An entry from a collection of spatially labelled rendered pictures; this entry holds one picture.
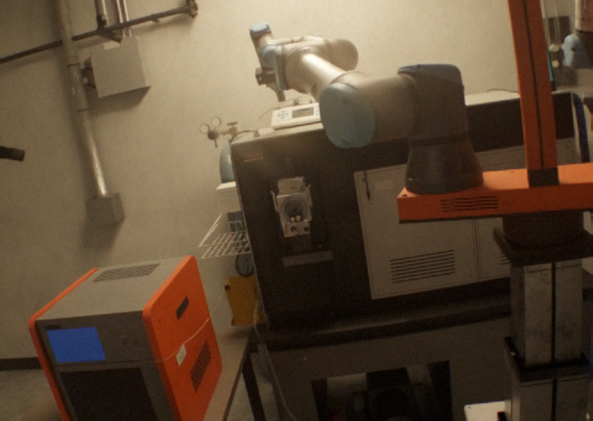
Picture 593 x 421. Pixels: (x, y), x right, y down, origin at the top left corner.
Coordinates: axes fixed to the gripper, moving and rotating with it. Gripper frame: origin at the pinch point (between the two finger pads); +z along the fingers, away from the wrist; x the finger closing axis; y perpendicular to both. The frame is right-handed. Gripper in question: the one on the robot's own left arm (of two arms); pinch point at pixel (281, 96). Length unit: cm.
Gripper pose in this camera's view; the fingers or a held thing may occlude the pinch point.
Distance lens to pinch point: 184.1
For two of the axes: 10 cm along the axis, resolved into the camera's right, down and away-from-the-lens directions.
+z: 2.4, 6.4, 7.3
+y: -0.2, 7.6, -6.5
